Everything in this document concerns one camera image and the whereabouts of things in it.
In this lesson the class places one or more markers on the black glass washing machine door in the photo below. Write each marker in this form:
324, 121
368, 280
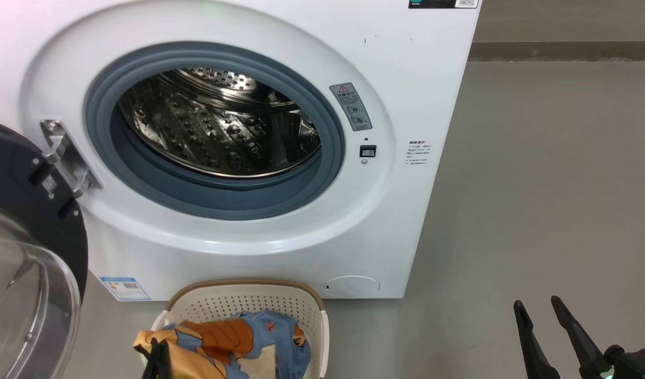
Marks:
22, 179

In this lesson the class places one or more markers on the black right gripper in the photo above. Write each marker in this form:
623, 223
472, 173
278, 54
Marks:
635, 366

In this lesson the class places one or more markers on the grey warning sticker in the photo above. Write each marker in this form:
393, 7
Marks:
352, 107

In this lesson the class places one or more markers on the silver metal door hinge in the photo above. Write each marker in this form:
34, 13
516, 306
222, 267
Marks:
64, 152

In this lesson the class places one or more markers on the blue cartoon print garment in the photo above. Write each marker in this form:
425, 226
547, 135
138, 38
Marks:
283, 337

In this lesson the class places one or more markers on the grey rubber door gasket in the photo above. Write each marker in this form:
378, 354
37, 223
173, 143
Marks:
159, 192

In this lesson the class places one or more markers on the cream orange cartoon garment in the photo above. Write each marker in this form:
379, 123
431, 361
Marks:
222, 334

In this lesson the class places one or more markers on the white front-load washing machine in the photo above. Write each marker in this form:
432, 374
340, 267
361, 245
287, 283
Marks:
406, 79

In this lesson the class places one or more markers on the blue energy label sticker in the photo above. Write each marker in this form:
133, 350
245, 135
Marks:
125, 288

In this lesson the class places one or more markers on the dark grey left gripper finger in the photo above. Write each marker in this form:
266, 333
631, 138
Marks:
165, 366
151, 363

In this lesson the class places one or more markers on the cream perforated laundry basket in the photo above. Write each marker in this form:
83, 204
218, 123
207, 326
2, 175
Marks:
238, 300

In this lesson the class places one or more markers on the stainless steel perforated drum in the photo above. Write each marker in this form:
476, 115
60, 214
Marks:
206, 126

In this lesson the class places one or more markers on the round white filter cover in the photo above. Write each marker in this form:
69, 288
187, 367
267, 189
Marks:
354, 287

